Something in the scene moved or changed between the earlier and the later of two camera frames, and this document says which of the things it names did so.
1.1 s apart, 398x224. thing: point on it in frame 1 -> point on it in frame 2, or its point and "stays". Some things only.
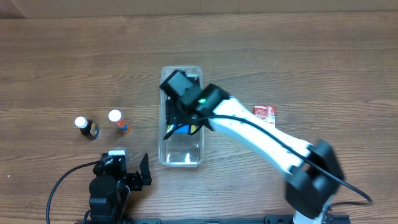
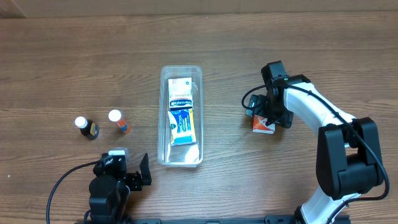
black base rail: [268, 219] stays
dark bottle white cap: [87, 128] stays
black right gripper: [179, 116] -> [268, 116]
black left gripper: [130, 179] stays
